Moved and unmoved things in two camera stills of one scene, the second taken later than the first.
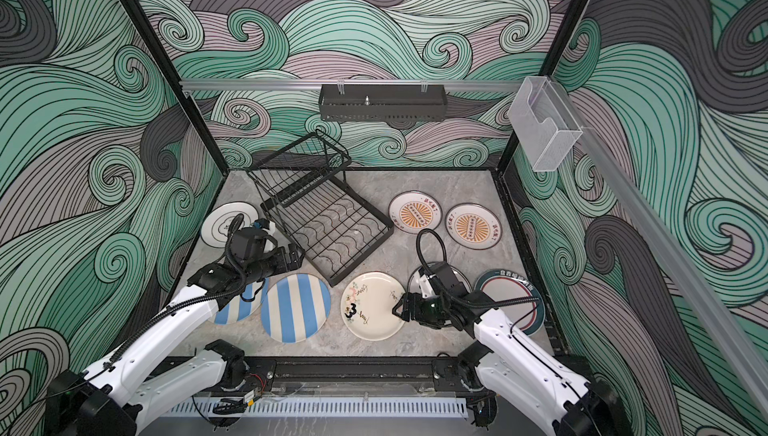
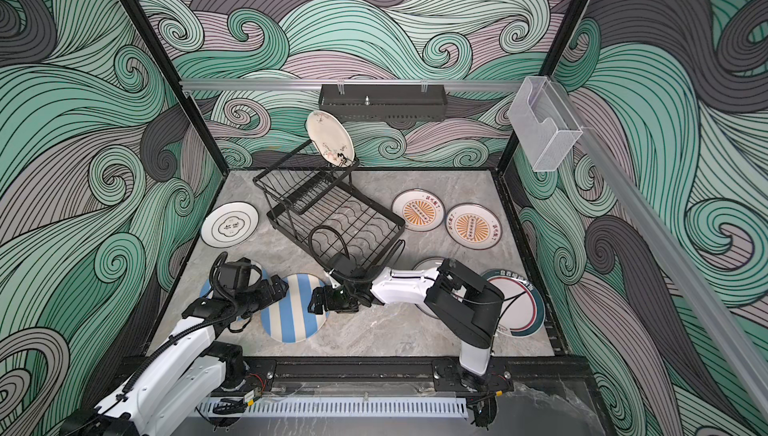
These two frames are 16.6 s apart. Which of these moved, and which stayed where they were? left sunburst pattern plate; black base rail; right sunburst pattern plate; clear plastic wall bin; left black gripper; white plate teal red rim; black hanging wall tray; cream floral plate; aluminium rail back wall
Moved: left black gripper; cream floral plate
Stayed: right sunburst pattern plate; white plate teal red rim; black hanging wall tray; black base rail; left sunburst pattern plate; clear plastic wall bin; aluminium rail back wall
